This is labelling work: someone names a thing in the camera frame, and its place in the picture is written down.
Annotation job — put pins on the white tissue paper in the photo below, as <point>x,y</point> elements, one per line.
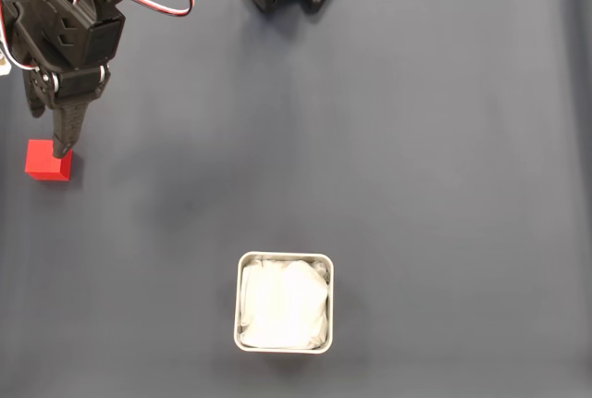
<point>282,305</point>

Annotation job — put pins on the white wrist camera board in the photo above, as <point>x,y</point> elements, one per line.
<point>3,62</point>

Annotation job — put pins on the red cube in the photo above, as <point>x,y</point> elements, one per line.
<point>41,164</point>

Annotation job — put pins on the beige square metal box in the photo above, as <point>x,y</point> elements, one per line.
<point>237,305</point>

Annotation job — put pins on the dark grey table mat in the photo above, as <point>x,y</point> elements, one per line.
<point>416,185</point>

